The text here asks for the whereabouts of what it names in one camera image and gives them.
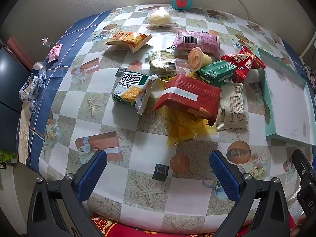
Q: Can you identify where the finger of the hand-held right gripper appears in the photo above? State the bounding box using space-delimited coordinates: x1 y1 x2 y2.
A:
291 149 316 178

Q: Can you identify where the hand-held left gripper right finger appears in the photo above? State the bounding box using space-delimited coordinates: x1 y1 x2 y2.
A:
209 149 290 237

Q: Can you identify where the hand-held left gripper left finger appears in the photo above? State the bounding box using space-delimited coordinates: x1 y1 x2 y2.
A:
27 149 108 237

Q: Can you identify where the yellow snack packet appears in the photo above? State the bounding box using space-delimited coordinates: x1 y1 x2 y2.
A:
158 71 218 146

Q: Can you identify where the green-rimmed white box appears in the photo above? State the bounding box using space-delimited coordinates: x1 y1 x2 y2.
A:
252 47 316 146

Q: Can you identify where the red snack packet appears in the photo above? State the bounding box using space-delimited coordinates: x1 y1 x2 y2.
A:
152 74 221 126

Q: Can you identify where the white green cracker packet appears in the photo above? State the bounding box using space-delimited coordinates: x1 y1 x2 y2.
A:
112 71 157 115

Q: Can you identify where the green snack packet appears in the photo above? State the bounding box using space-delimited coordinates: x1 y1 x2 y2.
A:
196 60 238 87

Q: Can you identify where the red candy packet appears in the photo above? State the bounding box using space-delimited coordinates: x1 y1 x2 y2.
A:
221 46 266 82

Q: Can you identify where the round rice cracker packet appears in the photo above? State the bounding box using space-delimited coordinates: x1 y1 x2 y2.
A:
148 50 178 76

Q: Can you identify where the pink snack packet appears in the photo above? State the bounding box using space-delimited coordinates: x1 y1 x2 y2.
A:
172 30 220 56

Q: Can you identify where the bread bun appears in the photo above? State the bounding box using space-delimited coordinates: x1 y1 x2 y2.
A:
146 7 179 30

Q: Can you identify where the checkered patterned tablecloth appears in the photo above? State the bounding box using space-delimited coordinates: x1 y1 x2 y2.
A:
39 4 314 235

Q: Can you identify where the cream white snack packet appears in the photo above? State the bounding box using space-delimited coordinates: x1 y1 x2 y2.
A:
215 83 248 131

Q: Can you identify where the red printed cloth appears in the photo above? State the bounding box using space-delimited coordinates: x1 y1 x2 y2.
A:
90 212 297 237

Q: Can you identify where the white cabinet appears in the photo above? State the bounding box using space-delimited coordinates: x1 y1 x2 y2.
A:
0 164 32 235

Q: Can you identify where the green object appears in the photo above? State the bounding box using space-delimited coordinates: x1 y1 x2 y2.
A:
0 149 19 165

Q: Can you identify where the crumpled blue white packet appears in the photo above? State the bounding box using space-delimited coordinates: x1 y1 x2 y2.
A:
19 63 47 109

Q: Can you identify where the yellow jelly cup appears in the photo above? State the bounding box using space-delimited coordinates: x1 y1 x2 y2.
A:
188 47 213 70

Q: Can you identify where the dark furniture panel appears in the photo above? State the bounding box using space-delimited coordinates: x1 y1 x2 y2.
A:
0 38 30 151

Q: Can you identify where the small pink packet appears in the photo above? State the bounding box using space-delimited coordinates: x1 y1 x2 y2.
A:
48 44 63 63

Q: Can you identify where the orange snack packet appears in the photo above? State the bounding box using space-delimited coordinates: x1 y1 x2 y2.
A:
105 30 152 53

